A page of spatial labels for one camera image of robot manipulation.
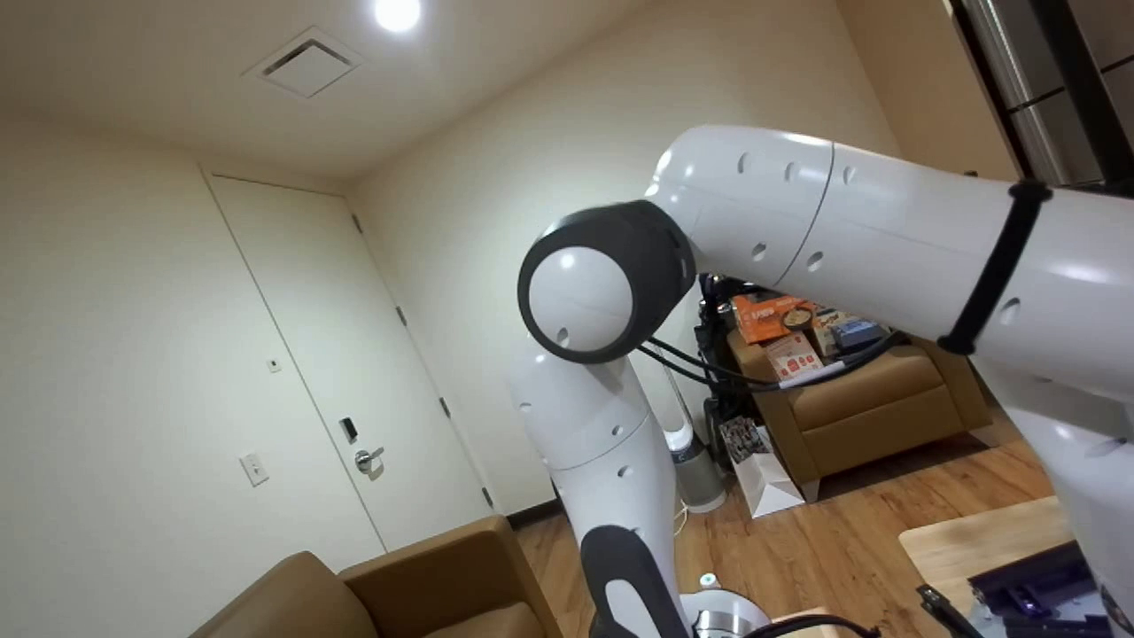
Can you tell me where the white paper bag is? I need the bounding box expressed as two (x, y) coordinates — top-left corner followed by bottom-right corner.
(720, 411), (807, 526)

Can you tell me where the orange box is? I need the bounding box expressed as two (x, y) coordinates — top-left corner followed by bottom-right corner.
(725, 292), (818, 349)

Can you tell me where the white tower fan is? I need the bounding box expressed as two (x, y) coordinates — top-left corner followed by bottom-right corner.
(658, 417), (729, 513)

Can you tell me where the red and white box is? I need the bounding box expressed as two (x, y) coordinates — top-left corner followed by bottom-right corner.
(761, 331), (830, 390)

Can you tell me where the white room door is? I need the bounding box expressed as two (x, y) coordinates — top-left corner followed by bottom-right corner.
(202, 174), (495, 558)

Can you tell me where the grey blue box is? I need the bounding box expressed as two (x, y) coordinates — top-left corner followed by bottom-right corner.
(811, 307), (891, 359)

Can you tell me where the brown leather armchair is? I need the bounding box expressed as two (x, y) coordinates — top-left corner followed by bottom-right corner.
(189, 513), (566, 638)

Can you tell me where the brown armchair with boxes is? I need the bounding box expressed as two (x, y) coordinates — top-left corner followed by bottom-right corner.
(722, 299), (997, 501)

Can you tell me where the round ceiling light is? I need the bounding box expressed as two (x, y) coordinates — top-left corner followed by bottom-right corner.
(364, 0), (424, 39)

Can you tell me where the square ceiling vent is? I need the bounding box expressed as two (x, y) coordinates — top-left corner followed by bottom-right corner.
(243, 28), (364, 103)

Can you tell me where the black stand leg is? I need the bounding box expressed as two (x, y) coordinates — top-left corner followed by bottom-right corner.
(913, 583), (985, 638)

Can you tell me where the purple dark case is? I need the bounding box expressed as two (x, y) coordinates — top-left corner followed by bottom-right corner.
(964, 539), (1121, 638)

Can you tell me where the silver door handle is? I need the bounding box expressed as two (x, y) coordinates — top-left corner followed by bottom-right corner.
(351, 443), (390, 483)

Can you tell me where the dark window frame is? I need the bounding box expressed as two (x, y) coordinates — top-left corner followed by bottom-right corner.
(950, 0), (1134, 200)

